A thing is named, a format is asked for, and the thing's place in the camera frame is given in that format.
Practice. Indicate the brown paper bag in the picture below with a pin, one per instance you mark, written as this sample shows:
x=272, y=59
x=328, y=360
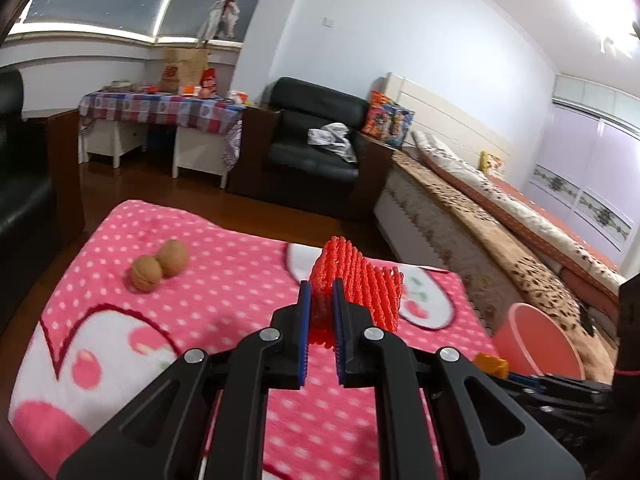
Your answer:
x=182, y=70

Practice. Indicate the black leather armchair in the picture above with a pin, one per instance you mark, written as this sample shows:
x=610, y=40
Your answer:
x=310, y=170

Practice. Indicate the black phone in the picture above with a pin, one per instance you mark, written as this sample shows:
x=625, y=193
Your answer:
x=587, y=321

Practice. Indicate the black leather sofa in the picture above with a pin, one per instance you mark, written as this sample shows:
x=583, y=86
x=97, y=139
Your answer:
x=25, y=185

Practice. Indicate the checkered tablecloth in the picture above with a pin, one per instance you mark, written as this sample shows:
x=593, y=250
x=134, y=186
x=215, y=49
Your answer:
x=160, y=110

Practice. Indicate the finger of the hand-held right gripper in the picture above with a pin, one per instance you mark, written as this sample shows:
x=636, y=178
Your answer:
x=575, y=420
x=560, y=384

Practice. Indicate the small orange box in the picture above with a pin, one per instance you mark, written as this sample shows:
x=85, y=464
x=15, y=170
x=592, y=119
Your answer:
x=188, y=91

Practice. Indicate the white orange box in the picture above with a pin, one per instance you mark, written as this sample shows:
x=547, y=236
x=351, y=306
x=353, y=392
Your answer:
x=238, y=98

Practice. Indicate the white wardrobe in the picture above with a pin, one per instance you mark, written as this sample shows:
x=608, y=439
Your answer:
x=590, y=170

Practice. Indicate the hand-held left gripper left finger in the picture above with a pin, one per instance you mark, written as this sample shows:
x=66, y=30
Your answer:
x=302, y=350

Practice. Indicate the pink plastic bucket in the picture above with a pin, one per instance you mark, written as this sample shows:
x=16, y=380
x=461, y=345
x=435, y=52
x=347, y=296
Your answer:
x=535, y=340

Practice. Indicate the pink polka dot blanket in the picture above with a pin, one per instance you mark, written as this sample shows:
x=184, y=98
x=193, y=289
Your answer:
x=225, y=270

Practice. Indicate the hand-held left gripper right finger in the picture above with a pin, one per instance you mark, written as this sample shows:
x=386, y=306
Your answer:
x=340, y=350

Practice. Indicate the orange object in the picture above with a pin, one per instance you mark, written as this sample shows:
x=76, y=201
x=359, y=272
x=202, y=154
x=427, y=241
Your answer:
x=491, y=365

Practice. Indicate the ceiling lamp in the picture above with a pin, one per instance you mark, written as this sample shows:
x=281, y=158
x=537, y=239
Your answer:
x=607, y=5

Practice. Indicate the brown floral blanket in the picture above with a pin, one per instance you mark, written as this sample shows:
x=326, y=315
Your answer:
x=500, y=250

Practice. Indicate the yellow pillow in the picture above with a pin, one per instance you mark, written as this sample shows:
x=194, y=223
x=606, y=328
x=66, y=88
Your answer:
x=491, y=163

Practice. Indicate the red bag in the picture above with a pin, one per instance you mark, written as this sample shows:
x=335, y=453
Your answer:
x=209, y=79

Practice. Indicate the white quilted mattress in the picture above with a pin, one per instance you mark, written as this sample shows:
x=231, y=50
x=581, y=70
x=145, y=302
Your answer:
x=425, y=220

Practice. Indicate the red foam net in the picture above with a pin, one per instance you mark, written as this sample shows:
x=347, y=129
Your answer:
x=370, y=285

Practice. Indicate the white table cabinet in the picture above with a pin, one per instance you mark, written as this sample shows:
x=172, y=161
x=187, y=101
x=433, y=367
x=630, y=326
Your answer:
x=200, y=152
x=115, y=142

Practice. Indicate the white bed headboard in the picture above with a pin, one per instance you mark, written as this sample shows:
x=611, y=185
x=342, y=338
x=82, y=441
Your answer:
x=450, y=120

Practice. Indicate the white orange quilt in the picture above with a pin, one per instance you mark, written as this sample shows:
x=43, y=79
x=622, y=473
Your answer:
x=500, y=200

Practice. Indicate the brown walnut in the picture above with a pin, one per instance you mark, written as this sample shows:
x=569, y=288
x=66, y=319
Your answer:
x=146, y=274
x=173, y=257

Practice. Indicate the white grey cloth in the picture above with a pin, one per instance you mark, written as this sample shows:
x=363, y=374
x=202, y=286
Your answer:
x=332, y=140

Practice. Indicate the colourful printed pillow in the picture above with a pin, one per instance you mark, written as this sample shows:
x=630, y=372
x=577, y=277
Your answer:
x=387, y=120

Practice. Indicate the hanging clothes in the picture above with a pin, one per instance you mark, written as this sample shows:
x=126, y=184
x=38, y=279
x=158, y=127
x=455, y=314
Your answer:
x=220, y=15

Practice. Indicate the curved window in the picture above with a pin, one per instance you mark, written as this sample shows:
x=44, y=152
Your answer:
x=110, y=0

